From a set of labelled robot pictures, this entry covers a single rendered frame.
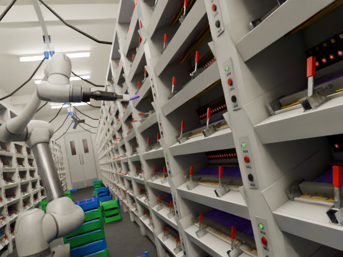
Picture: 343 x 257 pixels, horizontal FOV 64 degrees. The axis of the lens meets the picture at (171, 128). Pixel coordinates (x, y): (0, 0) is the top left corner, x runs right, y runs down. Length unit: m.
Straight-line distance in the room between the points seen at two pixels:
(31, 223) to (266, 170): 1.31
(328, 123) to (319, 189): 0.18
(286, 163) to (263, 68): 0.22
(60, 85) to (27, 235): 0.79
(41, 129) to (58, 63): 0.57
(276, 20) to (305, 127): 0.20
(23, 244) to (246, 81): 1.40
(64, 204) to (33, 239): 0.25
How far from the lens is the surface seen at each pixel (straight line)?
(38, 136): 1.92
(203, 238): 1.16
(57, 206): 1.79
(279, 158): 0.67
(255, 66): 0.68
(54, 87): 1.44
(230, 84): 0.69
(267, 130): 0.61
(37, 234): 1.69
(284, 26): 0.56
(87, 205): 2.31
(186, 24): 0.94
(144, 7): 1.47
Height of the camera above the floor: 0.72
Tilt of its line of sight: 5 degrees up
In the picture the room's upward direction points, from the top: 11 degrees counter-clockwise
